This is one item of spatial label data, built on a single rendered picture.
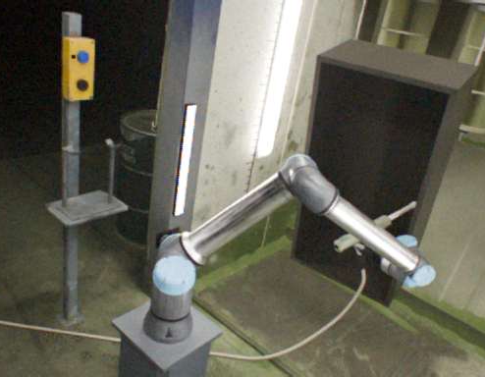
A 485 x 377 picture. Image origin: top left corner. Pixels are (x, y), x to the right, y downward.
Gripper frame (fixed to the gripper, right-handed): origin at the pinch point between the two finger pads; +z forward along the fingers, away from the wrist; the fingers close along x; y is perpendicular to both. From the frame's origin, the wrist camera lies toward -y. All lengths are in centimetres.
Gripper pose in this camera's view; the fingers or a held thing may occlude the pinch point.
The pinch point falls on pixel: (356, 240)
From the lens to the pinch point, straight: 225.2
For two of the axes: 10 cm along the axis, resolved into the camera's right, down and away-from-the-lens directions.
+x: 8.6, -4.3, 2.8
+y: 2.8, 8.5, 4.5
